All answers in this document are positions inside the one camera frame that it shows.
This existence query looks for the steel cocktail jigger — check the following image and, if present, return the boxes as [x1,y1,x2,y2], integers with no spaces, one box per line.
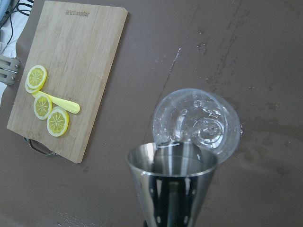
[127,142,218,227]

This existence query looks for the clear wine glass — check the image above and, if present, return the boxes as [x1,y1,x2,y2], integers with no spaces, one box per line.
[152,88,241,163]

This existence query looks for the wooden cutting board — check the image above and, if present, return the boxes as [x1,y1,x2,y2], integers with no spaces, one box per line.
[7,1,127,163]

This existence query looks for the middle lemon slice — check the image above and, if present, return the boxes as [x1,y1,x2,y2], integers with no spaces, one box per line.
[33,94,52,120]

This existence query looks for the brown table mat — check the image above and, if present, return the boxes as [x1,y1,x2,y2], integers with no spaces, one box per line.
[0,0,303,227]

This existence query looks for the hidden far lemon slice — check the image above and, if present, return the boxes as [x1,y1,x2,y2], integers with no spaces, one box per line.
[25,82,43,94]

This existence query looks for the lemon slice near handle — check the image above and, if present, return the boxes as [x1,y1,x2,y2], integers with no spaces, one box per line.
[46,106,69,137]

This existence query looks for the aluminium frame post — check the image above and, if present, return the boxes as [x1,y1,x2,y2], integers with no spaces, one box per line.
[0,55,20,86]

